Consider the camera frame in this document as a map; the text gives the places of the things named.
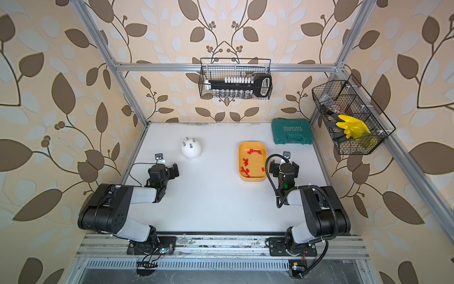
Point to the white dome screw holder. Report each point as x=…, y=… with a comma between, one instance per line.
x=191, y=148

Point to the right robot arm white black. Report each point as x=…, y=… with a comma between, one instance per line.
x=323, y=218

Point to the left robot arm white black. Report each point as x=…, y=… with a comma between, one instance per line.
x=106, y=211

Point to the yellow plastic tray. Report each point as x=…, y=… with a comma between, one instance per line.
x=252, y=158

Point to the green plastic tool case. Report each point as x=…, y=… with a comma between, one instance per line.
x=292, y=131

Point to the black pliers in basket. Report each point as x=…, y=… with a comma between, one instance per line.
x=338, y=133

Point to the yellow rubber glove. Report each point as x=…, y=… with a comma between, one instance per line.
x=353, y=127

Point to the socket set rail black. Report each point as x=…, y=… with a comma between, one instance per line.
x=243, y=87

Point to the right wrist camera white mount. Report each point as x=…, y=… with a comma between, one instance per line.
x=287, y=155

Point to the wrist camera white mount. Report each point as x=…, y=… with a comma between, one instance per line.
x=159, y=158
x=287, y=155

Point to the black wire basket back wall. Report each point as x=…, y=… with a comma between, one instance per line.
x=219, y=68

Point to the black wire basket wall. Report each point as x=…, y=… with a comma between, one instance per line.
x=348, y=97
x=219, y=68

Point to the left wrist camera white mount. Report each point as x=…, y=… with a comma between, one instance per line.
x=159, y=158

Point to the black wire basket right wall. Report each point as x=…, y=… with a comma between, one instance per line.
x=348, y=97

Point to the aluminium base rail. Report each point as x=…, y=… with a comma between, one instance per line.
x=215, y=252

